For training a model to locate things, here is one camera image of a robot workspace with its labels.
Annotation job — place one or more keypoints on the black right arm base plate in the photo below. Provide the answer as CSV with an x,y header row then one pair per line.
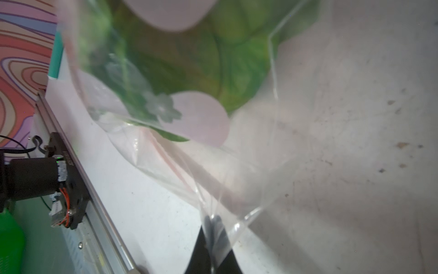
x,y
70,195

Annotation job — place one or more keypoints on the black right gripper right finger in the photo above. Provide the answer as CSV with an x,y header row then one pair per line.
x,y
224,260

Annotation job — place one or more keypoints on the green marker pen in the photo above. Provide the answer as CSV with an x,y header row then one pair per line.
x,y
56,56

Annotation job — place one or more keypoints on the aluminium front table rail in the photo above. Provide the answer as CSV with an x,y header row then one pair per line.
x,y
91,235

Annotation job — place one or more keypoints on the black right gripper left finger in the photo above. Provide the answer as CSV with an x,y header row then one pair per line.
x,y
200,261

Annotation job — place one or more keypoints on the pink-zip clear zip-top bag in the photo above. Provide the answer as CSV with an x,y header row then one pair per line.
x,y
229,166

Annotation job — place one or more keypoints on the light green chinese cabbage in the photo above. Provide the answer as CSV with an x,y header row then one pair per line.
x,y
225,55

